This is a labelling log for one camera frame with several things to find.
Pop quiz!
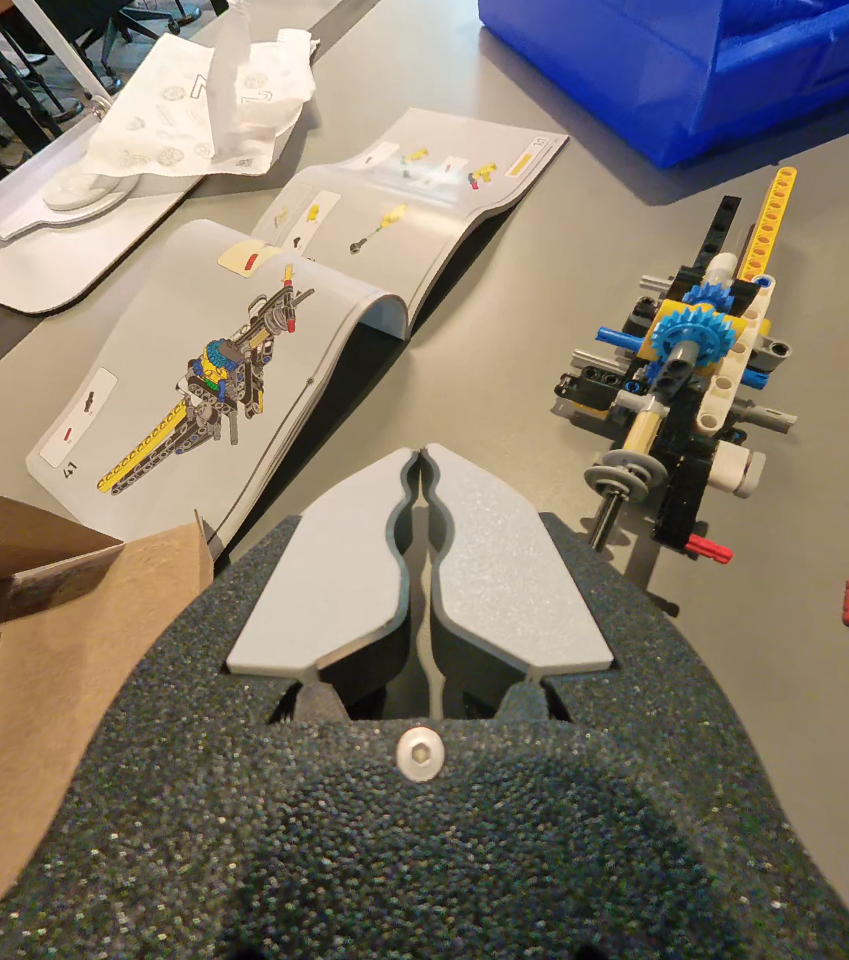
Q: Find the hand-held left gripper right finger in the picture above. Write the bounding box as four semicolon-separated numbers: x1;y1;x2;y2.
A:
421;441;616;678

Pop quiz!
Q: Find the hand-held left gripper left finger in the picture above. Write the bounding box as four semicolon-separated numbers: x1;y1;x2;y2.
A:
224;447;420;674

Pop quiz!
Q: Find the multicolour lego model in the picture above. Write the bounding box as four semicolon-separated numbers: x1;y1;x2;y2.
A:
553;166;799;565

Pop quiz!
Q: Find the grey lego instruction booklet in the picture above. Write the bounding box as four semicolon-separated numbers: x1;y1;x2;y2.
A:
25;107;570;552

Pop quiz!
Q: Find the brown cardboard box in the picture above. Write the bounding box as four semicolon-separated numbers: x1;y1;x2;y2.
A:
0;476;216;960

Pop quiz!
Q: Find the white flat stand base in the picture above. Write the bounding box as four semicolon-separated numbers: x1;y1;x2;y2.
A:
0;112;212;316

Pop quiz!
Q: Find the white round disc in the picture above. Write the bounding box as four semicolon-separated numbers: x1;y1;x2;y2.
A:
42;166;142;213

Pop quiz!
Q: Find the white printed paper bag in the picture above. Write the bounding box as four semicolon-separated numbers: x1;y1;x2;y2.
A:
87;33;246;180
210;11;318;175

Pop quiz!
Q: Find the blue plastic bin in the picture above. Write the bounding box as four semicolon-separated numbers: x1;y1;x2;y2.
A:
478;0;849;170

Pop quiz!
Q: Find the white pole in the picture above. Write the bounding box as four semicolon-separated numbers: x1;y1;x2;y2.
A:
15;0;111;114

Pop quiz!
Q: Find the black office chair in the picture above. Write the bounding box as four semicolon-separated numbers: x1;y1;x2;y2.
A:
19;0;204;54

